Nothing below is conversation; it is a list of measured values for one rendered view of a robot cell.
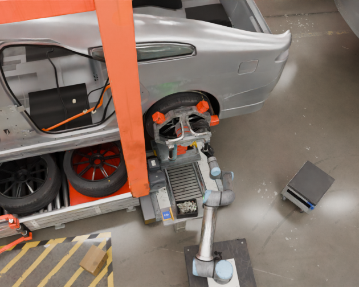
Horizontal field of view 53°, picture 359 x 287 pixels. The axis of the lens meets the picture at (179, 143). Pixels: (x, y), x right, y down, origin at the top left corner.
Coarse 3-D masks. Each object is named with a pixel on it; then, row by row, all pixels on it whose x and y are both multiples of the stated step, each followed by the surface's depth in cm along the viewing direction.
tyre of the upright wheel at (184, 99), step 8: (168, 96) 321; (176, 96) 319; (184, 96) 320; (192, 96) 323; (200, 96) 328; (160, 104) 321; (168, 104) 317; (176, 104) 317; (184, 104) 320; (192, 104) 323; (208, 104) 333; (152, 112) 325; (160, 112) 321; (144, 120) 344; (152, 120) 328; (152, 128) 339; (152, 136) 351
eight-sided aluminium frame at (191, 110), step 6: (186, 108) 320; (192, 108) 320; (168, 114) 320; (174, 114) 316; (180, 114) 317; (186, 114) 320; (198, 114) 325; (204, 114) 328; (168, 120) 320; (210, 120) 339; (156, 126) 325; (156, 132) 331; (198, 132) 360; (156, 138) 341; (162, 138) 352; (180, 144) 362
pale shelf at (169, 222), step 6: (198, 204) 344; (162, 210) 340; (168, 210) 340; (174, 210) 341; (198, 210) 341; (174, 216) 337; (198, 216) 338; (168, 222) 334; (174, 222) 335; (180, 222) 337
